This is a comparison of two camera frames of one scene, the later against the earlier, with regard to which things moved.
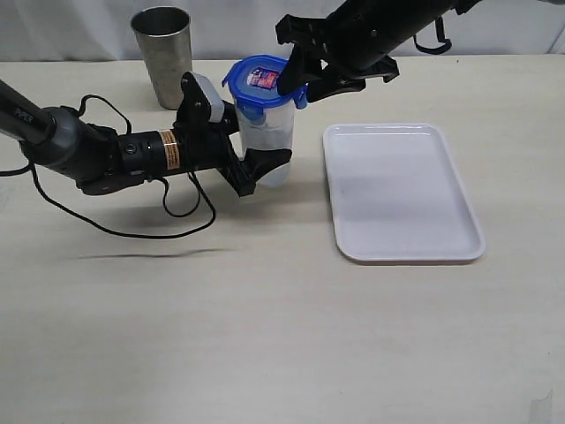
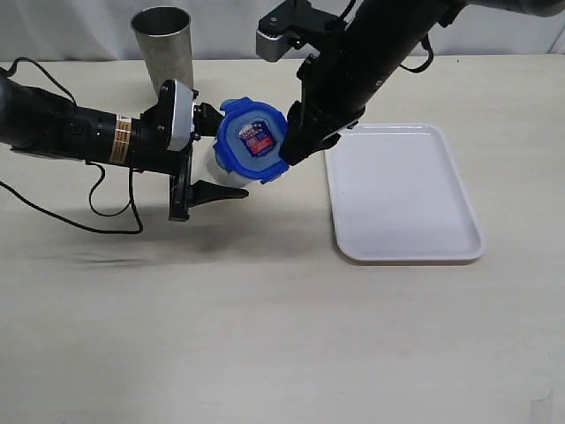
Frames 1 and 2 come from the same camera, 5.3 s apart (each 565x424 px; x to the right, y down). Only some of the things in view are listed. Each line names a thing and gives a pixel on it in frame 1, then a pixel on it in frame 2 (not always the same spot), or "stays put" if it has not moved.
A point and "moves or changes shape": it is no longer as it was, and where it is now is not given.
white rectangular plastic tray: x=397 y=196 stays put
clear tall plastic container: x=276 y=132 moves or changes shape
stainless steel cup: x=164 y=34 stays put
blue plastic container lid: x=253 y=81 moves or changes shape
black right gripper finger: x=300 y=66 to x=304 y=137
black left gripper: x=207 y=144 to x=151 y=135
